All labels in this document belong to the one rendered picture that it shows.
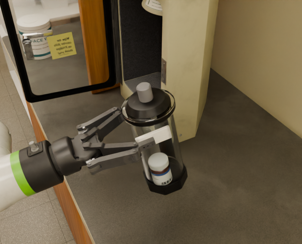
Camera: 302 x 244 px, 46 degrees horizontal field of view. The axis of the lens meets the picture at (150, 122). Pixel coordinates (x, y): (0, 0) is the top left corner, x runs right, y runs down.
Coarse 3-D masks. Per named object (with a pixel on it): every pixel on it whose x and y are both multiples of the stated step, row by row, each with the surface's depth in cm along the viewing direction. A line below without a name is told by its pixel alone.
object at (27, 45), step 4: (24, 40) 102; (28, 40) 103; (24, 44) 101; (28, 44) 101; (24, 48) 102; (28, 48) 103; (28, 52) 103; (32, 52) 104; (28, 56) 104; (32, 56) 104
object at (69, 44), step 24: (24, 0) 96; (48, 0) 98; (72, 0) 100; (96, 0) 103; (24, 24) 100; (48, 24) 102; (72, 24) 105; (96, 24) 107; (48, 48) 106; (72, 48) 109; (96, 48) 112; (48, 72) 111; (72, 72) 114; (96, 72) 117
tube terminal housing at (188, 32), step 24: (168, 0) 78; (192, 0) 81; (216, 0) 97; (168, 24) 81; (192, 24) 85; (168, 48) 85; (192, 48) 89; (168, 72) 90; (192, 72) 94; (192, 96) 99; (192, 120) 105
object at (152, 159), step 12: (168, 108) 67; (132, 120) 67; (144, 120) 66; (156, 120) 66; (168, 120) 69; (132, 132) 72; (144, 132) 69; (156, 144) 71; (168, 144) 72; (144, 156) 74; (156, 156) 73; (168, 156) 74; (180, 156) 78; (144, 168) 78; (156, 168) 75; (168, 168) 76; (180, 168) 79; (156, 180) 78; (168, 180) 78
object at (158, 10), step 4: (144, 0) 93; (148, 0) 91; (152, 0) 90; (156, 0) 89; (144, 4) 93; (148, 4) 91; (152, 4) 90; (156, 4) 89; (160, 4) 89; (144, 8) 93; (148, 8) 91; (152, 8) 90; (156, 8) 90; (160, 8) 89; (152, 12) 90; (156, 12) 90; (160, 12) 89
